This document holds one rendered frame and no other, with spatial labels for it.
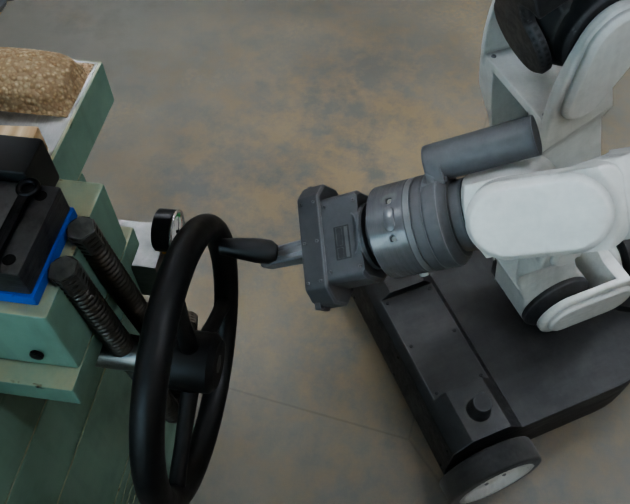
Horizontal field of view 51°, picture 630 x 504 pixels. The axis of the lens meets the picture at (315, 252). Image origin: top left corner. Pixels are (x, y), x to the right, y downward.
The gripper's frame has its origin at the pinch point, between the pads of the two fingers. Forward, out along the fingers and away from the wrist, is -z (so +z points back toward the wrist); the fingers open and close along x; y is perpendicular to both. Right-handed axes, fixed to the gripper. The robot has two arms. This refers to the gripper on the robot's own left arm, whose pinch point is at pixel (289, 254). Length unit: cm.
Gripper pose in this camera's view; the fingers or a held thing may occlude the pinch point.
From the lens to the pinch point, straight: 67.7
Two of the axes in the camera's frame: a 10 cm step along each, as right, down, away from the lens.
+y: -5.1, -1.5, -8.5
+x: -0.9, -9.7, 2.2
